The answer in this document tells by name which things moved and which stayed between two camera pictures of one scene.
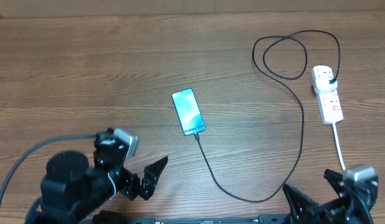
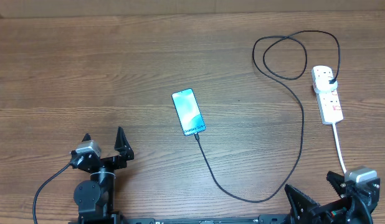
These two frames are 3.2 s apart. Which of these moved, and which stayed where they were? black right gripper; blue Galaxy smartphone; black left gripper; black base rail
Moved: black left gripper
Stayed: blue Galaxy smartphone; black base rail; black right gripper
